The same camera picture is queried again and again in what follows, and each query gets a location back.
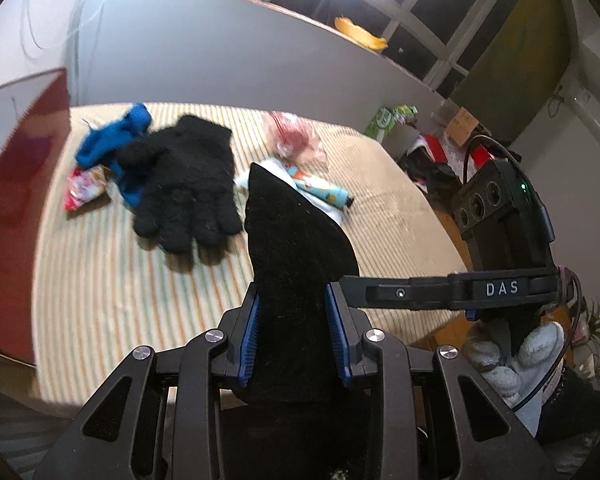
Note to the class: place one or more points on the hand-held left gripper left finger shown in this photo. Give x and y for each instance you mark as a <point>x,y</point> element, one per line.
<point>247,340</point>

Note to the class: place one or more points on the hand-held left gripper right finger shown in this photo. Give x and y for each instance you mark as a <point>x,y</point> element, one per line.
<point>337,340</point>

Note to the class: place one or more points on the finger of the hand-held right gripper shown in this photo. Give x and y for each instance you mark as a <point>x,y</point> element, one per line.
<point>395,291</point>

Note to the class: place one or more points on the black felt glove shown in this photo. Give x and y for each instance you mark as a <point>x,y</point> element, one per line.
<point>290,260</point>

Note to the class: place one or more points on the fruit print hand cream tube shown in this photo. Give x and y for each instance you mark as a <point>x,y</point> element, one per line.
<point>325,192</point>

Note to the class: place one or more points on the red and white snack packet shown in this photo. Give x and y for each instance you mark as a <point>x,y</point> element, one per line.
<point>82,187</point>

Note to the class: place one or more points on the dark red box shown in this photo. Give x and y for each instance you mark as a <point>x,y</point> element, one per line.
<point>20,185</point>

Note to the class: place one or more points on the person's right hand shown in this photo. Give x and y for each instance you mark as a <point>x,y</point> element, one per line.
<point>540,347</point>

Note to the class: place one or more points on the pile of clothes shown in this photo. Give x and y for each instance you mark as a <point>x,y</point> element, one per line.
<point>430,170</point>

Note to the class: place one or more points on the cardboard box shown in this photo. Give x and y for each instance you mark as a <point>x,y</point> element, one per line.
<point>462,122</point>

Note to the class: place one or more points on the white pipe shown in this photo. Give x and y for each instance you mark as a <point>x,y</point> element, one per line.
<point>592,115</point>

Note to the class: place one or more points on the striped beige blanket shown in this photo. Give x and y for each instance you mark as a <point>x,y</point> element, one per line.
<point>105,300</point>

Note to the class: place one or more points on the green and white box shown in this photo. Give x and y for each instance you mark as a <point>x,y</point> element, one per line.
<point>385,120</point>

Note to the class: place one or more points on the black fuzzy glove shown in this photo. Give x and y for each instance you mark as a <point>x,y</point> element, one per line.
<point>180,185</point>

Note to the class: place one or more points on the olive green door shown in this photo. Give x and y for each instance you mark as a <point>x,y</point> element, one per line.
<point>530,50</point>

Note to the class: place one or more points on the white tissue packet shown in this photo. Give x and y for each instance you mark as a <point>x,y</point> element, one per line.
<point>267,165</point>

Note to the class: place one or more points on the pink plastic bag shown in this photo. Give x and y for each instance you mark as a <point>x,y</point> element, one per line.
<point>290,135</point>

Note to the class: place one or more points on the white framed window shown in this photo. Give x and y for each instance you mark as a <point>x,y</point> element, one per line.
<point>430,25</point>

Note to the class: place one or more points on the yellow cloth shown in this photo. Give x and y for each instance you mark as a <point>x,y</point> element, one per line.
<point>360,35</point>

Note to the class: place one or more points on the blue knit glove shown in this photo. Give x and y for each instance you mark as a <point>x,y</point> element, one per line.
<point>115,132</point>

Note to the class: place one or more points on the grey partition panel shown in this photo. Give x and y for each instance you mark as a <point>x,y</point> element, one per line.
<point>205,50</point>

